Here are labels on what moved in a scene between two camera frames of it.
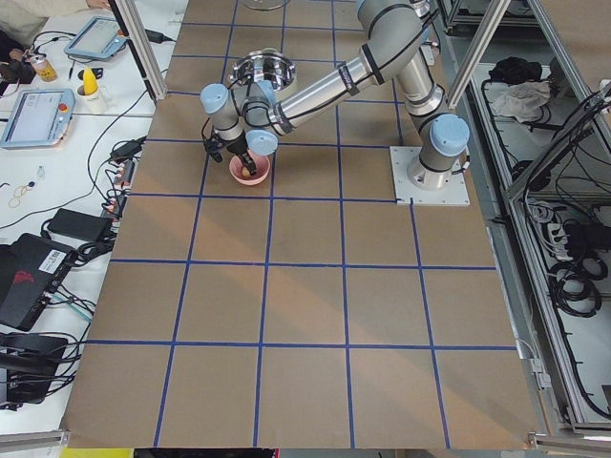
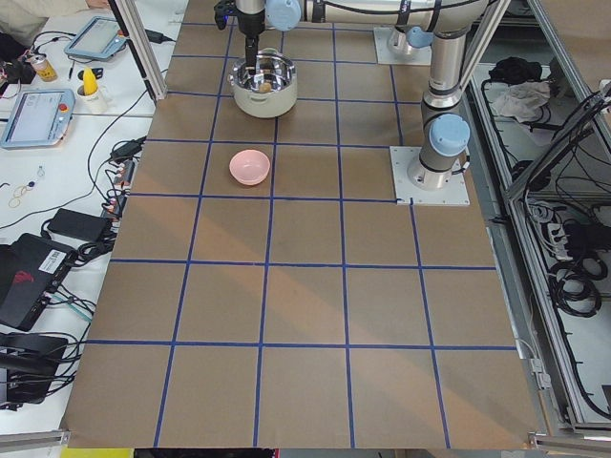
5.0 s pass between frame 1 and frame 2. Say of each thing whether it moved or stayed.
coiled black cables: stayed
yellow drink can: stayed
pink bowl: stayed
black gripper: moved
